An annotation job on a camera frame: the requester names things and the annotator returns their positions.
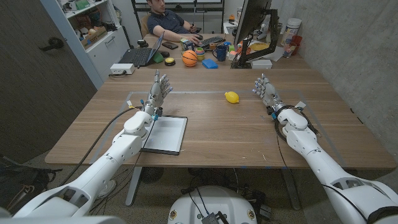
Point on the white power box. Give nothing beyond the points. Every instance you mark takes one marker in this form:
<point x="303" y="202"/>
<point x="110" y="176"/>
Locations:
<point x="122" y="68"/>

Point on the small black-framed whiteboard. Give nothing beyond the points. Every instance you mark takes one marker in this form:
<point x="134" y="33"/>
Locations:
<point x="168" y="133"/>

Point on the yellow toy lemon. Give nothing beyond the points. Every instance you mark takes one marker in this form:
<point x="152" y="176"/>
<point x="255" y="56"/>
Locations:
<point x="232" y="97"/>

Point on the large wall whiteboard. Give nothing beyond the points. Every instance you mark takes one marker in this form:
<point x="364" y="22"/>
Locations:
<point x="208" y="7"/>

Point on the grey table leg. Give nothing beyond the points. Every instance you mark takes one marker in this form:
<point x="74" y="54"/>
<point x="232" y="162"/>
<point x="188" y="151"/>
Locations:
<point x="291" y="189"/>
<point x="133" y="186"/>

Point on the blue flat block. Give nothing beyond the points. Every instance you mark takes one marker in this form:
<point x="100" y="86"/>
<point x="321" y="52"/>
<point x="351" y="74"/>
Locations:
<point x="210" y="63"/>

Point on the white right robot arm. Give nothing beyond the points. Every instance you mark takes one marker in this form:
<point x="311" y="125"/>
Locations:
<point x="320" y="161"/>

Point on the small clear bottle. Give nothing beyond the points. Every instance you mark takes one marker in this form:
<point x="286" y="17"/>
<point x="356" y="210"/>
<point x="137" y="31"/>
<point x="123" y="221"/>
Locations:
<point x="287" y="52"/>

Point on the black keyboard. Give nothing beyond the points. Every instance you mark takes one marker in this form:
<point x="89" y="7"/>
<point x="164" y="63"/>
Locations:
<point x="211" y="41"/>

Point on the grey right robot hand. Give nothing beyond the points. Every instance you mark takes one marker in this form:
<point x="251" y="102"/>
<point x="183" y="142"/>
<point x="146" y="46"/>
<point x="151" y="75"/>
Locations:
<point x="269" y="94"/>

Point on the colourful stacked cups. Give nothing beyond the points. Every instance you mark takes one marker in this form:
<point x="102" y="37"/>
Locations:
<point x="200" y="54"/>

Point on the tan office chair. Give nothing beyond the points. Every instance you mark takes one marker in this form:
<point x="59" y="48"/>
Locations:
<point x="144" y="26"/>

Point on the yellow plate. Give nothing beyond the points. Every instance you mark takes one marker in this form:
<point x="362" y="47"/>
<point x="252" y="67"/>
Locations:
<point x="259" y="46"/>

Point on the black computer mouse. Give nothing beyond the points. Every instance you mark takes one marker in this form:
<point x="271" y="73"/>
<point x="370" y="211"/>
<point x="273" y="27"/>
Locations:
<point x="199" y="35"/>

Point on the black webcam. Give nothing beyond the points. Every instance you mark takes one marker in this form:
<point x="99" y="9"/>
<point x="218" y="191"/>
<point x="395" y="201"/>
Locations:
<point x="142" y="43"/>

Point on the white flat box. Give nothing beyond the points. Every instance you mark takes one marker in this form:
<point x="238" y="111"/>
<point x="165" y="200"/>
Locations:
<point x="261" y="64"/>

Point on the black grabber stick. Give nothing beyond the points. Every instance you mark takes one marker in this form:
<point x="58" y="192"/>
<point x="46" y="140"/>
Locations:
<point x="194" y="14"/>

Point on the colourful small carton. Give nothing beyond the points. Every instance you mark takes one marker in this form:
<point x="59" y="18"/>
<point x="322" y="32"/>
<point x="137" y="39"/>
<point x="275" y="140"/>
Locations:
<point x="187" y="45"/>

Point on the green rounded object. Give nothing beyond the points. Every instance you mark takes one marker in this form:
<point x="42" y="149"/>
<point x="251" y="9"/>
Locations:
<point x="158" y="58"/>

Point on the red cup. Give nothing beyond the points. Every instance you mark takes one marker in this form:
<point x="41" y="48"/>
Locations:
<point x="297" y="43"/>

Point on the orange mini basketball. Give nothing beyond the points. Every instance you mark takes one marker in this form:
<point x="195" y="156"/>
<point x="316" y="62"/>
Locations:
<point x="189" y="58"/>

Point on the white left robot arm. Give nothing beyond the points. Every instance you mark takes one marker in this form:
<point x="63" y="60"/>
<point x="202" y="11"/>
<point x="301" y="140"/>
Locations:
<point x="101" y="168"/>

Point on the black bag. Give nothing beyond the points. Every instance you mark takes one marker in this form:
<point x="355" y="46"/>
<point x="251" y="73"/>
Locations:
<point x="21" y="183"/>

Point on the white shoe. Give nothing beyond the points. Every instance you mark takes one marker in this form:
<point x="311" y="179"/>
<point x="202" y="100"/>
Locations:
<point x="107" y="188"/>

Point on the cardboard box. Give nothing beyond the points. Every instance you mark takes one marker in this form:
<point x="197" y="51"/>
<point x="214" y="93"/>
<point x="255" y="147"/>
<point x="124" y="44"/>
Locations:
<point x="93" y="38"/>

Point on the black smartphone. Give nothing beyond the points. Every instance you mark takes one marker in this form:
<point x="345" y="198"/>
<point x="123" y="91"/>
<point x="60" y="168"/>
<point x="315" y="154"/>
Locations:
<point x="170" y="45"/>

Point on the black computer monitor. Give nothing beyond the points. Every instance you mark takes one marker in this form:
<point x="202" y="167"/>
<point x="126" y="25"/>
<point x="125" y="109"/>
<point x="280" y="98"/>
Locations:
<point x="252" y="17"/>

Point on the white labelled canister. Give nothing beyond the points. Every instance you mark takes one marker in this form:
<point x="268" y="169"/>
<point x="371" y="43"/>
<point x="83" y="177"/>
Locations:
<point x="291" y="31"/>

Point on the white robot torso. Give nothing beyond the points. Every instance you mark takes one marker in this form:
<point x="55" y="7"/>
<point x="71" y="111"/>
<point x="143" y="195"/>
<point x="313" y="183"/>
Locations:
<point x="214" y="202"/>

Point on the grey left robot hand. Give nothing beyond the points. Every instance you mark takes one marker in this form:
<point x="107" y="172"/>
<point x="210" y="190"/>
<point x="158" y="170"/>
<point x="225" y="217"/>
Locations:
<point x="155" y="93"/>

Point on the dark open laptop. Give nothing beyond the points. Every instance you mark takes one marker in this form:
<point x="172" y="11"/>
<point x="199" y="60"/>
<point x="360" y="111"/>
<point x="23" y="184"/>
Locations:
<point x="138" y="56"/>

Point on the person in dark polo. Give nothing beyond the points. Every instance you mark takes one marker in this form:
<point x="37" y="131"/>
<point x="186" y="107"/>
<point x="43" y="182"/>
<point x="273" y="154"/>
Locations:
<point x="168" y="20"/>

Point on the black round floor fan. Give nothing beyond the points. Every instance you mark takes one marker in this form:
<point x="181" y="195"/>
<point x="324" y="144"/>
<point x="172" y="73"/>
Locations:
<point x="151" y="175"/>

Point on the white shelf cabinet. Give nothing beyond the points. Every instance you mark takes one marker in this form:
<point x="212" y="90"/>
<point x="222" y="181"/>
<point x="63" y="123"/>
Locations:
<point x="105" y="53"/>

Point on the dark blue mug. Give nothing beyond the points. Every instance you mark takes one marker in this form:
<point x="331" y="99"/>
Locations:
<point x="221" y="53"/>

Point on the yellow and black buzzer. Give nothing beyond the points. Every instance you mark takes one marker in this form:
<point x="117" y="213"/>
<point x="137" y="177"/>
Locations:
<point x="170" y="61"/>

